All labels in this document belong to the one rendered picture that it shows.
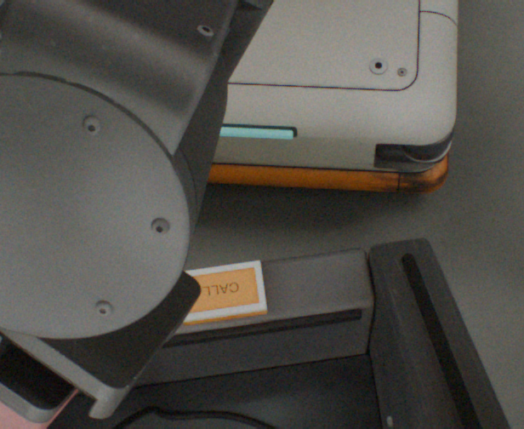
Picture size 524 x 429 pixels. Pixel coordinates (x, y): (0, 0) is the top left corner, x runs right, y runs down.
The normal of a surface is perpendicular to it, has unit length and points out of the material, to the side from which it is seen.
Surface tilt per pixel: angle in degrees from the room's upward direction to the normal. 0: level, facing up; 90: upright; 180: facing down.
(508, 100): 0
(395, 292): 43
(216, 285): 0
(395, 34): 0
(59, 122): 53
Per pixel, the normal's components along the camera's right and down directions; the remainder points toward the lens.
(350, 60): -0.05, -0.35
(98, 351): 0.47, -0.73
